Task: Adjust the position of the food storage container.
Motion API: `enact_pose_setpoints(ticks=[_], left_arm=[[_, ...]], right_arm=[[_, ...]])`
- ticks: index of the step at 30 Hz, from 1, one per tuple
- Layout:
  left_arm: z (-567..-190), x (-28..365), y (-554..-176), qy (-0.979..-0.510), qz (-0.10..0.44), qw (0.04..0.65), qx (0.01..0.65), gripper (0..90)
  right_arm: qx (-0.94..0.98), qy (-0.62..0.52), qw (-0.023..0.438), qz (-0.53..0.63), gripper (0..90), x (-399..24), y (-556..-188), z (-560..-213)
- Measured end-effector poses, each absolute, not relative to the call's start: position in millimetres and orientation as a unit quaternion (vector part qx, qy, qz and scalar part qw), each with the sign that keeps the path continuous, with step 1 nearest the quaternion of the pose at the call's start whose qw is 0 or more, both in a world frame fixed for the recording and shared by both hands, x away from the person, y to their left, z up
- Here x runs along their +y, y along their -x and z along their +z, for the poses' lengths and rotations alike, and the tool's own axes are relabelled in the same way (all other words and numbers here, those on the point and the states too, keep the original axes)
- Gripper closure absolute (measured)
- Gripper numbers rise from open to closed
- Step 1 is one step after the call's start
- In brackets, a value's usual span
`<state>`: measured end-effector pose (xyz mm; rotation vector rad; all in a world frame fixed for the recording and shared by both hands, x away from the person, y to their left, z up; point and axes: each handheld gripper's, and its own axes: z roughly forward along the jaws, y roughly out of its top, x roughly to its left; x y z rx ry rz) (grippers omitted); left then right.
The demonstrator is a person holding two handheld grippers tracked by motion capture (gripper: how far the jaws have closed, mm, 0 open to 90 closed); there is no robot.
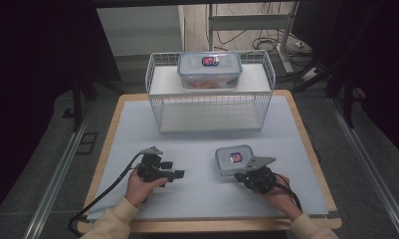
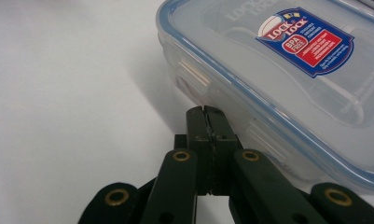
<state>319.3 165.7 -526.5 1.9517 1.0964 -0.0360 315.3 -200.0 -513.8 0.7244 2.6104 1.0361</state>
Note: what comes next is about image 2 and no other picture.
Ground small clear plastic food container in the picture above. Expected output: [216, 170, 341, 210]
[155, 0, 374, 192]

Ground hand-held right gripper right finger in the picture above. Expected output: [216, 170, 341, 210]
[204, 105, 243, 197]

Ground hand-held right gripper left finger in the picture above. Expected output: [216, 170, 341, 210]
[173, 105, 215, 197]

